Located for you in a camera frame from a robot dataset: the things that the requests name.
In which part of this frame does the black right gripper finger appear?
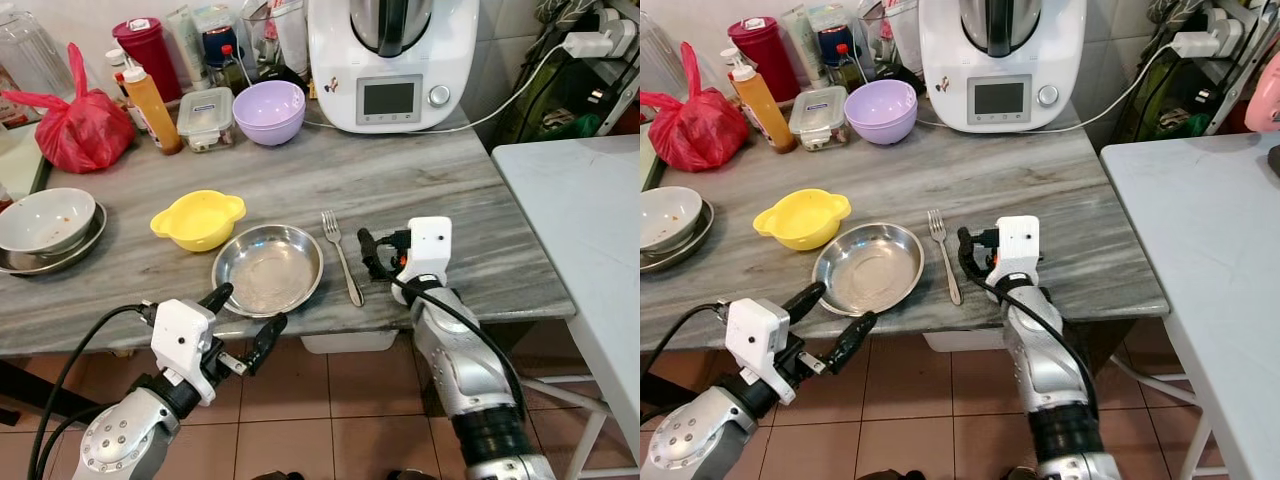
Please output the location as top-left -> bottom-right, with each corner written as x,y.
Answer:
356,227 -> 387,282
956,225 -> 984,282

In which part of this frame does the silver fork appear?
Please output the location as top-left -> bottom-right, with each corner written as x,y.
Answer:
925,208 -> 964,307
319,209 -> 366,309

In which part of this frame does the stainless steel plate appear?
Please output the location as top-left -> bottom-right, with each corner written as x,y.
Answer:
210,222 -> 326,320
811,221 -> 927,319

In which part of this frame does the white box under table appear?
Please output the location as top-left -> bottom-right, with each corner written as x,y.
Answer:
921,329 -> 1007,354
299,329 -> 400,355

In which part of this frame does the dark metal plate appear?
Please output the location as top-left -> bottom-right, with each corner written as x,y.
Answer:
0,200 -> 109,277
640,200 -> 716,274

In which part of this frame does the purple plastic bowl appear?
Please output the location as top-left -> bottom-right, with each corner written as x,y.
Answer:
843,79 -> 920,147
231,80 -> 308,148

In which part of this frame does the white bowl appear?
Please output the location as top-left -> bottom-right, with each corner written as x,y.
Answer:
640,186 -> 706,254
0,187 -> 100,256

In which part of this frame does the white food processor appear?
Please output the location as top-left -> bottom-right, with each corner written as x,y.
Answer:
306,0 -> 482,135
917,0 -> 1089,135

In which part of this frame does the clear lidded food container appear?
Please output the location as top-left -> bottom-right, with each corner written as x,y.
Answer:
788,86 -> 850,153
176,87 -> 237,154

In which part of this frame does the orange sauce squeeze bottle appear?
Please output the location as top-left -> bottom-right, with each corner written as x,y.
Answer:
729,57 -> 799,155
119,61 -> 185,157

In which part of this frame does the red plastic bag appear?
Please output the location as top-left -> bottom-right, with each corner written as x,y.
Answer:
640,42 -> 752,174
0,42 -> 137,175

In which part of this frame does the dark bottle red cap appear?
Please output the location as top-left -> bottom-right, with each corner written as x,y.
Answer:
834,43 -> 864,91
219,44 -> 247,93

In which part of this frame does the clear plastic bag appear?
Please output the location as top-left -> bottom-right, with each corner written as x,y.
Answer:
244,0 -> 312,83
859,0 -> 924,78

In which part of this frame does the black rack with green items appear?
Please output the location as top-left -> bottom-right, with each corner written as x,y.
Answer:
1108,0 -> 1273,143
498,0 -> 641,147

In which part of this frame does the red canister white lid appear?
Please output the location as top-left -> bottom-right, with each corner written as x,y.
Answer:
111,16 -> 185,104
726,15 -> 802,104

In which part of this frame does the pale green packet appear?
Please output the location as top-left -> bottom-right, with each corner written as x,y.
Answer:
164,5 -> 207,92
779,5 -> 822,90

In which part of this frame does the white power adapter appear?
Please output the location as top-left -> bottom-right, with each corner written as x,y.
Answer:
1171,29 -> 1227,59
562,29 -> 627,59

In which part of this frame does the clear plastic jug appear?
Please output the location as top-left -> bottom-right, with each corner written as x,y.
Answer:
0,5 -> 77,102
640,10 -> 691,99

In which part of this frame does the pink rounded object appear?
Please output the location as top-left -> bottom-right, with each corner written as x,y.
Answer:
1244,50 -> 1280,134

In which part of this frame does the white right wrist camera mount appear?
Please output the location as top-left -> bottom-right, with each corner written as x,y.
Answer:
391,215 -> 454,307
984,214 -> 1044,298

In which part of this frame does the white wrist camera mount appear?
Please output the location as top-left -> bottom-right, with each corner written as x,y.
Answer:
724,296 -> 794,407
984,214 -> 1044,298
391,215 -> 454,307
149,297 -> 220,407

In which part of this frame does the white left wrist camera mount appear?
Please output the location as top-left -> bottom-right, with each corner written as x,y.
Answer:
724,296 -> 794,407
149,297 -> 220,407

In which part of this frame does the yellow bowl with handles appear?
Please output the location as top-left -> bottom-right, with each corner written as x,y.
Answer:
751,187 -> 854,253
149,188 -> 248,254

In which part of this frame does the white power cable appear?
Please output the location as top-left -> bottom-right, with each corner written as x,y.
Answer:
303,40 -> 603,135
915,40 -> 1211,135

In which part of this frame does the white tray black frame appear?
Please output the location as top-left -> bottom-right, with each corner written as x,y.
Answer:
640,125 -> 667,192
0,120 -> 54,202

